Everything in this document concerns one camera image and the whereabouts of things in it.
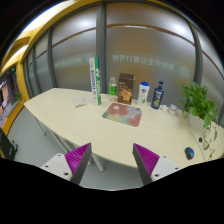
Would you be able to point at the white shampoo bottle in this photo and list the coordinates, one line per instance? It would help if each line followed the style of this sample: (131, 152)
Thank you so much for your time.
(143, 93)

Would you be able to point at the small white jar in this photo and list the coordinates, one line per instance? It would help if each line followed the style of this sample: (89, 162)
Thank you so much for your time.
(172, 110)

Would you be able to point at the small white tissue packet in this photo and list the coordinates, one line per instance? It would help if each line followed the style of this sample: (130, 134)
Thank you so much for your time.
(79, 102)

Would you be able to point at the dark blue shampoo bottle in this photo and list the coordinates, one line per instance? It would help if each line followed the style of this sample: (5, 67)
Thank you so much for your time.
(157, 96)

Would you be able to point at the black blue computer mouse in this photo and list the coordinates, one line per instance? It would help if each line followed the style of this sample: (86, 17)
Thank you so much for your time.
(189, 152)

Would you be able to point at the brown cardboard box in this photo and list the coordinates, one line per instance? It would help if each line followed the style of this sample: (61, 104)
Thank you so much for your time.
(125, 88)

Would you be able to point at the potted green plant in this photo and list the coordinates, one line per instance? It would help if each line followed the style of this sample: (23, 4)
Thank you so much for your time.
(200, 107)

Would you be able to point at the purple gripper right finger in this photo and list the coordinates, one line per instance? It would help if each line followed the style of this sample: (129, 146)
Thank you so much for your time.
(151, 166)

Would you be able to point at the green plastic bottle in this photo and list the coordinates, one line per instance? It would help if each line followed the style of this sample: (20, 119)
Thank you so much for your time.
(112, 86)

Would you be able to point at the floral mouse pad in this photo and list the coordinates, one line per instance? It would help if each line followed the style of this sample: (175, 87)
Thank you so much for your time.
(124, 114)

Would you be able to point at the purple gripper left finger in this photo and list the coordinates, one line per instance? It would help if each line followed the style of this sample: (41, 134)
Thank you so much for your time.
(70, 166)

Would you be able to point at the white green shuttlecock tube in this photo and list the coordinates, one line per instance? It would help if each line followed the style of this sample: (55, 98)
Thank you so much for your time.
(95, 79)

